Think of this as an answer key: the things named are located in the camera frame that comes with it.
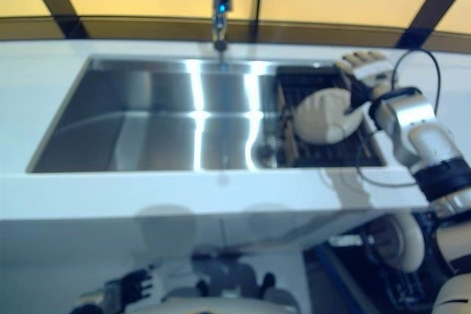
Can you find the cream round plate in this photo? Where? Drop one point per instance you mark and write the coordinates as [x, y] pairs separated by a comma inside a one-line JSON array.
[[320, 115], [408, 240]]

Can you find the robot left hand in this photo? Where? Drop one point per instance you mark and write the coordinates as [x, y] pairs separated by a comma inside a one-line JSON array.
[[136, 284]]

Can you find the white cabinet door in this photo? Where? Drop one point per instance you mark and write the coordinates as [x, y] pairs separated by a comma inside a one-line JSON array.
[[73, 255], [265, 229]]

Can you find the stainless steel sink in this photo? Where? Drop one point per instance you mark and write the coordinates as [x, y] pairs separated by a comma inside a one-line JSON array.
[[129, 119]]

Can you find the black sink dish rack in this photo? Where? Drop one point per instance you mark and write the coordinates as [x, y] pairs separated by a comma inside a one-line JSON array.
[[312, 75]]

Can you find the black robot right foot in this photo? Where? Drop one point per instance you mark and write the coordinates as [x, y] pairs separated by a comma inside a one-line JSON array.
[[268, 279]]

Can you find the black robot foot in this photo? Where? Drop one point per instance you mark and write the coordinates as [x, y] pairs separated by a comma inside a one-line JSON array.
[[201, 287], [268, 279]]

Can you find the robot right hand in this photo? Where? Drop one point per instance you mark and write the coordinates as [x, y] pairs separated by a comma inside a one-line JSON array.
[[368, 67]]

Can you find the white robot right leg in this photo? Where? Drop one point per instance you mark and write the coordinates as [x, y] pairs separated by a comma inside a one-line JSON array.
[[283, 295]]

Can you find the black robot left foot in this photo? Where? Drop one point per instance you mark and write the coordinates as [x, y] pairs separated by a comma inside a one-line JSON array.
[[201, 287]]

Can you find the grey robot torso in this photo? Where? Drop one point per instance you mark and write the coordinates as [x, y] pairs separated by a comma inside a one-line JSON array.
[[221, 308]]

